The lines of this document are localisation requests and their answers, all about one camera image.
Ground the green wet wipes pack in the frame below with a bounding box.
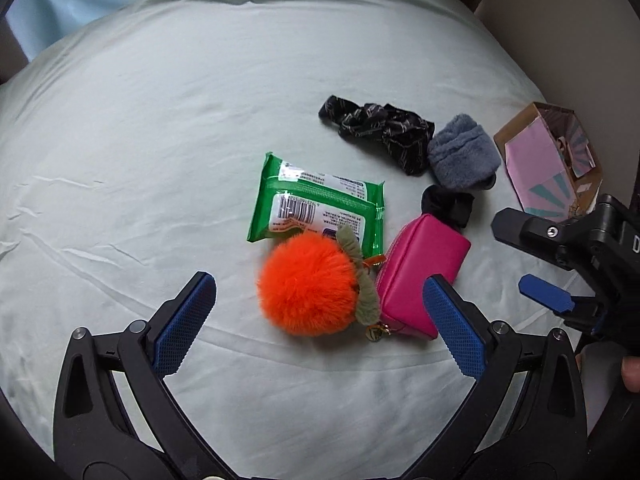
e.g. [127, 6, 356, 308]
[246, 152, 387, 259]

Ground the pale green bed sheet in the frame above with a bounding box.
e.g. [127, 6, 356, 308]
[0, 0, 613, 480]

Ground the black scrunchie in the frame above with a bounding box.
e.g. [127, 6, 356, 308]
[421, 185, 475, 233]

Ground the pink zip pouch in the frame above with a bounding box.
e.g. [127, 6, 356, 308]
[367, 213, 472, 343]

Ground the grey fluffy cloth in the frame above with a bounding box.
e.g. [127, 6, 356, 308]
[427, 114, 502, 192]

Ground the cardboard box with pink lining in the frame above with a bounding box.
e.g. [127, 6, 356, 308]
[493, 102, 604, 221]

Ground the person's right hand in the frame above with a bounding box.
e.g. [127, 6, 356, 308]
[621, 356, 640, 394]

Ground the orange fluffy pompom keychain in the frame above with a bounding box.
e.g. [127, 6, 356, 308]
[256, 225, 382, 337]

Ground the black patterned cloth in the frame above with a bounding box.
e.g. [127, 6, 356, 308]
[318, 95, 436, 177]

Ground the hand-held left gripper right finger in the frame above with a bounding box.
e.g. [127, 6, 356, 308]
[405, 274, 589, 480]

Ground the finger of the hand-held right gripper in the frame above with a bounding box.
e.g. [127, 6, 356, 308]
[518, 274, 603, 317]
[491, 207, 598, 272]

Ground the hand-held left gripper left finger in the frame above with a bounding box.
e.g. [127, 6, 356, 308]
[52, 271, 236, 480]

